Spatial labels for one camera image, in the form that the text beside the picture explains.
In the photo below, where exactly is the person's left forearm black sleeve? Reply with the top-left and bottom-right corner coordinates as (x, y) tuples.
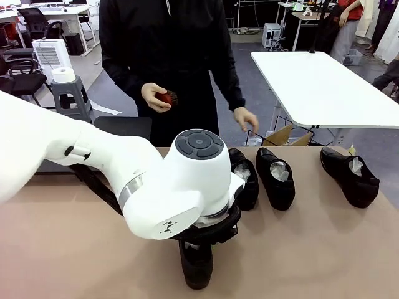
(214, 62), (247, 113)

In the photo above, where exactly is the person's black jacket torso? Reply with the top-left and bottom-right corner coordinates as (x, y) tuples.
(99, 0), (247, 147)

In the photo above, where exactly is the brown cardboard box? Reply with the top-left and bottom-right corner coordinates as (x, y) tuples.
(263, 123), (314, 147)

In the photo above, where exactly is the person's right forearm black sleeve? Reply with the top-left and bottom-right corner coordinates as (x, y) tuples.
(102, 55), (150, 103)

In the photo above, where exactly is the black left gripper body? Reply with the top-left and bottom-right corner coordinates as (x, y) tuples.
(214, 225), (240, 244)

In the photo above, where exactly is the black computer tower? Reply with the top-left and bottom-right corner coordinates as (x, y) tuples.
(64, 32), (85, 56)

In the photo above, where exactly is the white computer case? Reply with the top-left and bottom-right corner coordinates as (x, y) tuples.
(261, 22), (283, 49)

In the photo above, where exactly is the grey plastic stool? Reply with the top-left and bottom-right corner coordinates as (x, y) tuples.
(50, 76), (94, 124)

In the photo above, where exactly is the person's left hand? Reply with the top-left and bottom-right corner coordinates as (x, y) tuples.
(233, 106), (261, 131)

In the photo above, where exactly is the white office desk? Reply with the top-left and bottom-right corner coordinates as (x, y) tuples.
(0, 2), (100, 57)

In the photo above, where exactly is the grey plastic bin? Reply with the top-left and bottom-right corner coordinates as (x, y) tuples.
(342, 48), (364, 66)

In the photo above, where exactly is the person in cream top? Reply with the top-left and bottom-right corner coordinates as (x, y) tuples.
(355, 0), (375, 38)

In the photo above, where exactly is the black leather dress shoe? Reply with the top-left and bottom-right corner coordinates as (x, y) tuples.
(255, 147), (296, 211)
(179, 238), (214, 290)
(320, 146), (380, 209)
(228, 148), (259, 212)

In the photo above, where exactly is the person in red shirt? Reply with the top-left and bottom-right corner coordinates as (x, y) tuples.
(330, 0), (365, 65)

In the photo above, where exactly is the white folding table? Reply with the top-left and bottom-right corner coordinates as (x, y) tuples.
(251, 51), (399, 147)

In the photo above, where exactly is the wooden top back table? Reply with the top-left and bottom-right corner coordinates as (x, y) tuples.
(291, 11), (331, 52)

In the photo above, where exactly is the black wire basket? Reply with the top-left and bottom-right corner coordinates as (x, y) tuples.
(247, 115), (315, 147)

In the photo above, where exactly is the red wooden shoe brush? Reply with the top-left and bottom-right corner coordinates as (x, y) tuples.
(155, 88), (179, 108)

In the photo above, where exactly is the black office chair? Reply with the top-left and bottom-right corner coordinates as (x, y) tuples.
(17, 7), (65, 47)
(0, 48), (52, 107)

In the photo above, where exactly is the white air purifier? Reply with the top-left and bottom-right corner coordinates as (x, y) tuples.
(32, 39), (69, 77)

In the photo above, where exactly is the person's right hand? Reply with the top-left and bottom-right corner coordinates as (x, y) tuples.
(141, 82), (172, 113)

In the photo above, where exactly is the seated person's dark leg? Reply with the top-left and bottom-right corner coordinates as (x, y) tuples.
(372, 59), (399, 100)

